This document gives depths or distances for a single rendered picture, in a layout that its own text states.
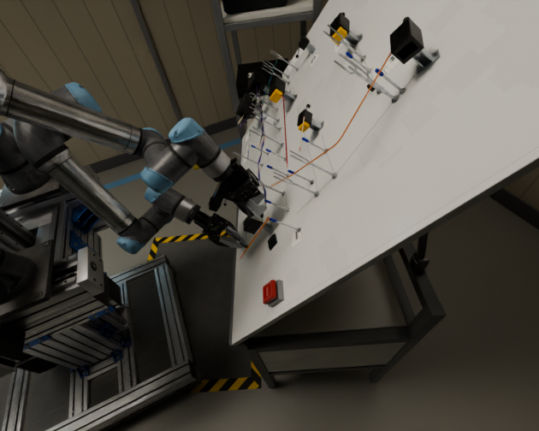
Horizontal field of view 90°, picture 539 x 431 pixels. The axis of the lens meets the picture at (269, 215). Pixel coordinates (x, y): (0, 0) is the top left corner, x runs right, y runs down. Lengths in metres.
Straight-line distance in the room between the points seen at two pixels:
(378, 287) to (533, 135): 0.77
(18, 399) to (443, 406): 2.22
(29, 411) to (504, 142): 2.18
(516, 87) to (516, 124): 0.06
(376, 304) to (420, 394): 0.88
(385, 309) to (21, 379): 1.94
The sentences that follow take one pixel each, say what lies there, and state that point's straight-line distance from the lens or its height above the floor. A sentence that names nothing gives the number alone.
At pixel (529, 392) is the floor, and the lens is 2.14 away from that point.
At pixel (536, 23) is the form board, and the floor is 1.63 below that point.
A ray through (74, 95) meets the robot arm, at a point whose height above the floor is 1.50.
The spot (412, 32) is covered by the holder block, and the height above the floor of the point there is 1.61.
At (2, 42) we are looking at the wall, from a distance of 3.24.
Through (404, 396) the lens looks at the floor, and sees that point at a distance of 1.88.
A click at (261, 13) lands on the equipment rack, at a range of 1.56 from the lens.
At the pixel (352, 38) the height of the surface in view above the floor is 1.49.
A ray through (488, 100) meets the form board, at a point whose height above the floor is 1.56.
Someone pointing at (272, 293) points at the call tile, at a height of 1.13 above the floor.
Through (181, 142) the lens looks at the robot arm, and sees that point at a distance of 0.69.
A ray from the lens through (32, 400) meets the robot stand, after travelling 2.15.
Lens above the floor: 1.79
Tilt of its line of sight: 49 degrees down
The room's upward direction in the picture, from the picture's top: 9 degrees counter-clockwise
